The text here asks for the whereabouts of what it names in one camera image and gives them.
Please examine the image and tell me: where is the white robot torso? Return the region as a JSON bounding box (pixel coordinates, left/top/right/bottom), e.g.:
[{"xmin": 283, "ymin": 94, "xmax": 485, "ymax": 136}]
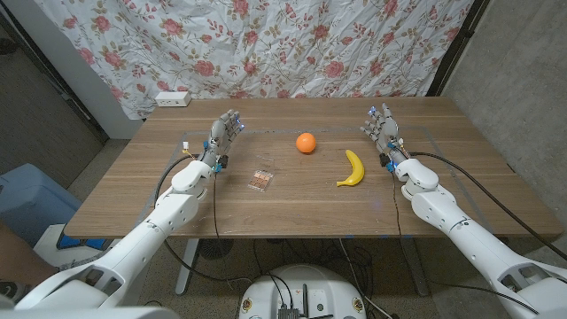
[{"xmin": 0, "ymin": 306, "xmax": 182, "ymax": 319}]

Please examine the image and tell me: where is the blue flat object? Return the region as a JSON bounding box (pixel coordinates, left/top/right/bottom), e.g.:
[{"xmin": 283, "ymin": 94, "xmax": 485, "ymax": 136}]
[{"xmin": 56, "ymin": 232, "xmax": 107, "ymax": 251}]

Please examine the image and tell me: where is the blue plastic bin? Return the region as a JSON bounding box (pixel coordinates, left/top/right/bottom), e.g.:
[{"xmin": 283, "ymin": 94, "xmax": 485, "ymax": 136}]
[{"xmin": 0, "ymin": 162, "xmax": 83, "ymax": 247}]

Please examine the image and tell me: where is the black backdrop stand pole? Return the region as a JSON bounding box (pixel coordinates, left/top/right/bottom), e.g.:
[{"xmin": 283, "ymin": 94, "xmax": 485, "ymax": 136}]
[{"xmin": 425, "ymin": 0, "xmax": 492, "ymax": 97}]

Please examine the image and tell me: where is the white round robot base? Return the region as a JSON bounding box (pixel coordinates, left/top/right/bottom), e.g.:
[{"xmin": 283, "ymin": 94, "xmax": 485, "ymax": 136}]
[{"xmin": 238, "ymin": 264, "xmax": 368, "ymax": 319}]

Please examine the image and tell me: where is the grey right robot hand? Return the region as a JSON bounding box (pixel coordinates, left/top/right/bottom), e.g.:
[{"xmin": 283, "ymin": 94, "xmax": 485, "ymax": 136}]
[{"xmin": 359, "ymin": 102, "xmax": 411, "ymax": 168}]

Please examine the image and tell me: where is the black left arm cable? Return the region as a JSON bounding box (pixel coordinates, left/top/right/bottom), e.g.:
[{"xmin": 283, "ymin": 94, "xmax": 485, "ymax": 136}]
[{"xmin": 153, "ymin": 152, "xmax": 253, "ymax": 284}]

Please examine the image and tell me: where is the clear eyeshadow palette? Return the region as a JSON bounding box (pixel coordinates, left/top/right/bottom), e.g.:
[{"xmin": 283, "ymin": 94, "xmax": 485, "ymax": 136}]
[{"xmin": 246, "ymin": 154, "xmax": 276, "ymax": 193}]

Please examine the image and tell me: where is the grey table leg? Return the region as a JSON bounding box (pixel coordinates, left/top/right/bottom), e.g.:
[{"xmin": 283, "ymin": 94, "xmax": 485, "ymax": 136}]
[
  {"xmin": 400, "ymin": 237, "xmax": 431, "ymax": 297},
  {"xmin": 175, "ymin": 238, "xmax": 200, "ymax": 297}
]

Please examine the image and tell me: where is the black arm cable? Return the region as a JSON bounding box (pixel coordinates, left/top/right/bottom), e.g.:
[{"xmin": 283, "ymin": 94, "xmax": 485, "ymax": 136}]
[
  {"xmin": 153, "ymin": 152, "xmax": 253, "ymax": 284},
  {"xmin": 409, "ymin": 152, "xmax": 567, "ymax": 261}
]

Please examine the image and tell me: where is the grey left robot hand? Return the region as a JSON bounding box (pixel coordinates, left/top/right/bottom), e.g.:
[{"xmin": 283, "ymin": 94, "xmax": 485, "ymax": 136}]
[{"xmin": 199, "ymin": 109, "xmax": 245, "ymax": 169}]

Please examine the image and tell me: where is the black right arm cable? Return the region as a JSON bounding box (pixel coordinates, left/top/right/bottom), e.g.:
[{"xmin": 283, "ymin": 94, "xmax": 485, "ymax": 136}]
[{"xmin": 409, "ymin": 152, "xmax": 567, "ymax": 261}]

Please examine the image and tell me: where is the person's bare leg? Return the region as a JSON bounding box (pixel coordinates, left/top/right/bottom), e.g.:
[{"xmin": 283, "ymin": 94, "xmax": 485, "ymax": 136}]
[{"xmin": 0, "ymin": 220, "xmax": 58, "ymax": 289}]

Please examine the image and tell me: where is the orange fruit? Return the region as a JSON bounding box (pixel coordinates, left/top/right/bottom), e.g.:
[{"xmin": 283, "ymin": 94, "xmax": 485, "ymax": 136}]
[{"xmin": 295, "ymin": 132, "xmax": 317, "ymax": 155}]

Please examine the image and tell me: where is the yellow banana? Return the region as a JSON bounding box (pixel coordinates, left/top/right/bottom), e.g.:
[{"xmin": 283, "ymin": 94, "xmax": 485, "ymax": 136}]
[{"xmin": 336, "ymin": 149, "xmax": 366, "ymax": 188}]

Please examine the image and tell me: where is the dark round floor fan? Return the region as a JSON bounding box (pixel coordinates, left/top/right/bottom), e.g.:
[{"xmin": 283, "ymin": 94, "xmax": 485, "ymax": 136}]
[{"xmin": 198, "ymin": 238, "xmax": 235, "ymax": 261}]

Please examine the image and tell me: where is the white power strip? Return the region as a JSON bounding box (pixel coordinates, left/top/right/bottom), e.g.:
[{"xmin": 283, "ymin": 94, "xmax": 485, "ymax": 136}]
[{"xmin": 154, "ymin": 90, "xmax": 192, "ymax": 108}]

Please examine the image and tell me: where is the floral print curtain backdrop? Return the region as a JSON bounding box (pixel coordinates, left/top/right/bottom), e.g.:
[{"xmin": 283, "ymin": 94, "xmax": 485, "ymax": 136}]
[{"xmin": 35, "ymin": 0, "xmax": 475, "ymax": 121}]

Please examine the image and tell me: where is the white floor board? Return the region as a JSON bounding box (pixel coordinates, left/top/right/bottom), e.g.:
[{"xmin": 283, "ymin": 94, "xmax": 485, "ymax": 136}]
[{"xmin": 33, "ymin": 223, "xmax": 123, "ymax": 269}]

